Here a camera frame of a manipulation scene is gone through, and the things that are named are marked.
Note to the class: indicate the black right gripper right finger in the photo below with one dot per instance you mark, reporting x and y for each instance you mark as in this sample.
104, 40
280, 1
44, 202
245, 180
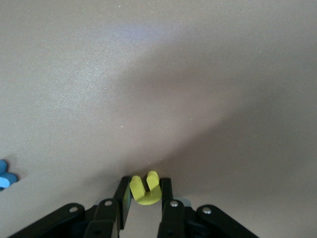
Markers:
173, 220

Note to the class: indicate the blue foam letter x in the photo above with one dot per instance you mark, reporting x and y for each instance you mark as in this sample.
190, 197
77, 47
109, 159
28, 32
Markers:
6, 178

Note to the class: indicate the yellow foam letter u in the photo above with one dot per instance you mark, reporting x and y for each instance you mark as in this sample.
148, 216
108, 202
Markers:
146, 198

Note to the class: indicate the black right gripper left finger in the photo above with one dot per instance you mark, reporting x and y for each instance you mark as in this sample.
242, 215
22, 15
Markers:
104, 220

